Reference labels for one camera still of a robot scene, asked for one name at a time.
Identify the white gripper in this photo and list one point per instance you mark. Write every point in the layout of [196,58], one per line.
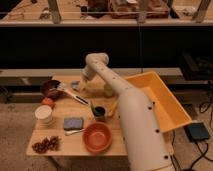
[88,75]

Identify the small blue-grey towel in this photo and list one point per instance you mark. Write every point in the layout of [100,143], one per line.
[75,85]

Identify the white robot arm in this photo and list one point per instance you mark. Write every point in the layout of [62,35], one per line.
[144,142]

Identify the light green cup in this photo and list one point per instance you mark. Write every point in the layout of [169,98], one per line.
[108,92]

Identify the white paper cup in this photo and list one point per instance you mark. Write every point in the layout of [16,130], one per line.
[43,114]

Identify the dark mug with green tool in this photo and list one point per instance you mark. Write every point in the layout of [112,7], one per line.
[98,112]

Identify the dark red bowl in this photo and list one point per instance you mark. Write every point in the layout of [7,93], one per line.
[49,89]

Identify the yellow banana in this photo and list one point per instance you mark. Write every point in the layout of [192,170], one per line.
[112,110]

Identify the orange tomato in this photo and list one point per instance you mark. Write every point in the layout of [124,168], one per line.
[48,101]

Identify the blue sponge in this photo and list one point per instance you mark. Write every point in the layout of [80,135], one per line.
[73,123]

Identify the metal spoon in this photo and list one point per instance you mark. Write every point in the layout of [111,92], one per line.
[68,133]

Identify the orange bowl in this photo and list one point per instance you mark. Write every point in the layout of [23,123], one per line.
[97,137]

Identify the bunch of red grapes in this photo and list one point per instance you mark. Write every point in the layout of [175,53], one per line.
[46,144]

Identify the yellow plastic bin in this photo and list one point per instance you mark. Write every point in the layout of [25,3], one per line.
[170,113]

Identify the black foot pedal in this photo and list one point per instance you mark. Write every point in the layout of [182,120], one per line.
[196,132]

